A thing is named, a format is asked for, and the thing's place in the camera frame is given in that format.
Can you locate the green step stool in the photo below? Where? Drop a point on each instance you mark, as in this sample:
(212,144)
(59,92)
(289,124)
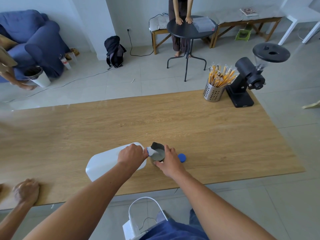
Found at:
(243,34)

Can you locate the person's blue shorts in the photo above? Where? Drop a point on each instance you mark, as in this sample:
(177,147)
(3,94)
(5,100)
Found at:
(175,229)

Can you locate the another person's forearm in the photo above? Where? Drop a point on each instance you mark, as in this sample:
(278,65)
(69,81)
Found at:
(11,219)

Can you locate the white plastic milk jug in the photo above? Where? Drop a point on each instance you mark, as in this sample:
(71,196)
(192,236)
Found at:
(102,164)

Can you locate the blue bottle cap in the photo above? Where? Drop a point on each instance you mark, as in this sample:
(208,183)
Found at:
(182,157)

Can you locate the grey bench mat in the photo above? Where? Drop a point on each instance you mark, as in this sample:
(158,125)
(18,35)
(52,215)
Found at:
(230,16)

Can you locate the person's left fingers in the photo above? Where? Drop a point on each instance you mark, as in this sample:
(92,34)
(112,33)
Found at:
(145,153)

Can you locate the steel milk pitcher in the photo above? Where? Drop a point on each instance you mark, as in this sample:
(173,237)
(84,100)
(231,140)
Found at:
(158,154)

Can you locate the person's right hand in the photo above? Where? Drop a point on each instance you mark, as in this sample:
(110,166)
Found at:
(172,163)

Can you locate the person's left forearm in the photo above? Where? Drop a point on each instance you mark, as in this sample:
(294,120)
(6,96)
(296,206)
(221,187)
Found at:
(82,204)

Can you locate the person's right thumb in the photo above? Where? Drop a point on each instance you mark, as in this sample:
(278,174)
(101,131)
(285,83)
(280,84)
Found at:
(160,164)

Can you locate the black coffee grinder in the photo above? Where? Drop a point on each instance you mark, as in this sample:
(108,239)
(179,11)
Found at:
(246,74)

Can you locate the perforated steel utensil holder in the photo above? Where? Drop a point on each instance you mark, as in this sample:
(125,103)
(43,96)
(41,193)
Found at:
(213,93)

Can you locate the black backpack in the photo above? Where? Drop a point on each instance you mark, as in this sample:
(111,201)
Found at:
(114,51)

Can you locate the clear plastic box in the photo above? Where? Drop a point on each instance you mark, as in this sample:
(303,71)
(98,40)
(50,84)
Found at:
(203,24)

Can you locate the white waste bin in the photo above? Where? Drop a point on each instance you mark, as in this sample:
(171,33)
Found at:
(41,78)

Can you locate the wooden bench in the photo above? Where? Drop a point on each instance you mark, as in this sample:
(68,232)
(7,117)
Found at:
(160,34)
(250,23)

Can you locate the magazine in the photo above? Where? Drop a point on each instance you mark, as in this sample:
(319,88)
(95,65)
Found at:
(249,11)

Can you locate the person's right forearm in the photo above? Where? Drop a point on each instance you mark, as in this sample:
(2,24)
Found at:
(215,207)

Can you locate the person's left hand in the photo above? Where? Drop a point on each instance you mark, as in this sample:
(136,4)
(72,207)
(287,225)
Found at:
(131,156)

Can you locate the blue armchair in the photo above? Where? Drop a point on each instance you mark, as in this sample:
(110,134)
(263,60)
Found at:
(35,39)

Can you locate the white cushion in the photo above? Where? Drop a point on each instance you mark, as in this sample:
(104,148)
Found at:
(160,22)

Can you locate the white chair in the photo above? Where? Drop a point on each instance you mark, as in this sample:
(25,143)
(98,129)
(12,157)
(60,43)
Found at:
(296,18)

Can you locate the black round side table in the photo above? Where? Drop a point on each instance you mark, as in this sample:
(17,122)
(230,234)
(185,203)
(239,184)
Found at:
(186,31)

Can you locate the white paper cup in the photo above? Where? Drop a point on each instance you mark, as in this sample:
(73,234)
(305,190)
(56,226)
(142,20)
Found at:
(65,61)

